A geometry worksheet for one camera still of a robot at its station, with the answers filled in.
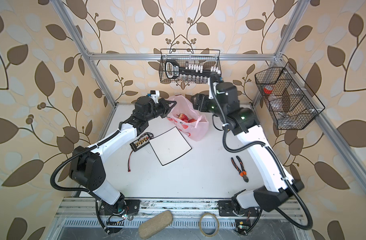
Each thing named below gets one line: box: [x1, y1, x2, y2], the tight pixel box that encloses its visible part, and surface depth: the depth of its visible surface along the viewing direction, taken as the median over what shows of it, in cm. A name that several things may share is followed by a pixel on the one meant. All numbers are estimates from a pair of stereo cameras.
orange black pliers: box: [231, 155, 249, 183], surface depth 88 cm
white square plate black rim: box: [148, 126, 193, 166], surface depth 99 cm
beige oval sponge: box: [138, 210, 173, 240], surface depth 69 cm
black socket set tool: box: [165, 59, 221, 84], surface depth 86 cm
